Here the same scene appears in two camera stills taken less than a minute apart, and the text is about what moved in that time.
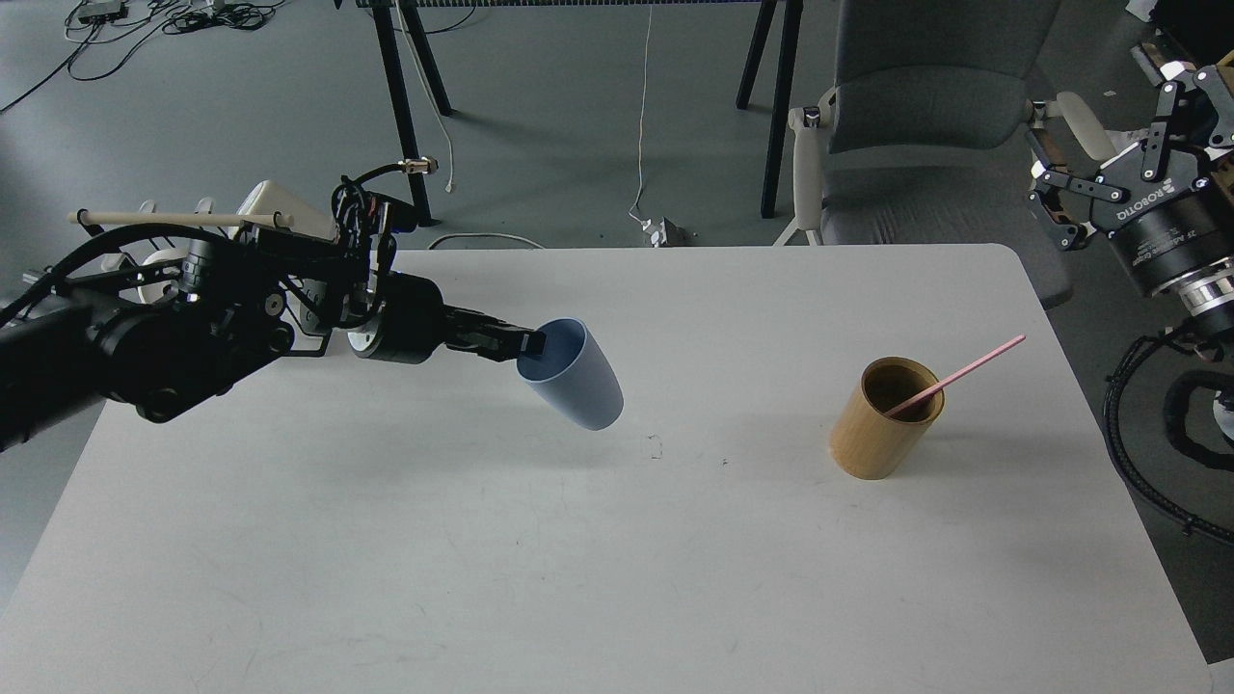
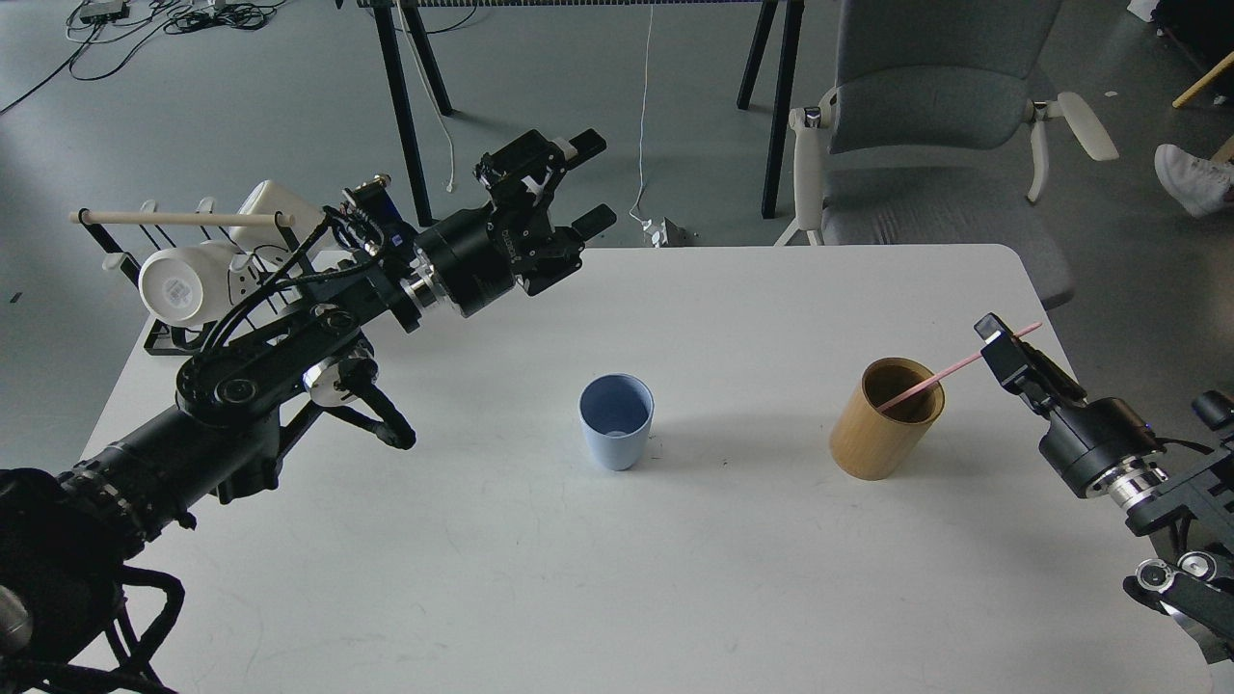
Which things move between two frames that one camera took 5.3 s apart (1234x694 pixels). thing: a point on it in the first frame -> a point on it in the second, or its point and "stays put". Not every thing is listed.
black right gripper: x=1169 y=227 -> x=1087 y=440
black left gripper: x=409 y=328 -> x=474 y=261
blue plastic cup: x=572 y=375 -> x=616 y=410
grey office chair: x=928 y=136 stays put
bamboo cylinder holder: x=866 y=442 stays put
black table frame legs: x=781 y=17 stays put
